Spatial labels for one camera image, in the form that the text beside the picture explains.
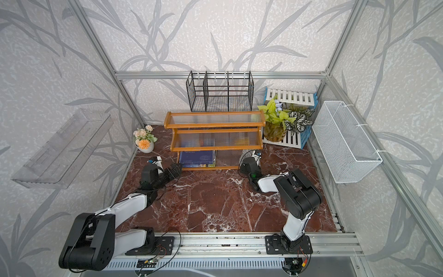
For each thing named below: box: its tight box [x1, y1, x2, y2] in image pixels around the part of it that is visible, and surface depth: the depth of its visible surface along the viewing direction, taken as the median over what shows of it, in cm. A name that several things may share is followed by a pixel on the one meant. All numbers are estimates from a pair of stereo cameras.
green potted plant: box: [257, 94, 296, 143], surface depth 94 cm
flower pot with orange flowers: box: [133, 125, 159, 154], surface depth 101 cm
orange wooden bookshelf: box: [163, 110, 266, 171], surface depth 101 cm
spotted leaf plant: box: [284, 105, 315, 137], surface depth 90 cm
